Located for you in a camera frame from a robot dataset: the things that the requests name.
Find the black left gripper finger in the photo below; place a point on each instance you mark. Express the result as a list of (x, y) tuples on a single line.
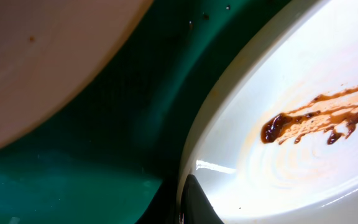
[(195, 207)]

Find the cream white plate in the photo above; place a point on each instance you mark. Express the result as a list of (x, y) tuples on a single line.
[(276, 139)]

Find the white plate with sauce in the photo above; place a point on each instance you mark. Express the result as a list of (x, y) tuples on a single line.
[(51, 49)]

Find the teal serving tray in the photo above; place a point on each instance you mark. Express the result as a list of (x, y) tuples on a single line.
[(112, 154)]

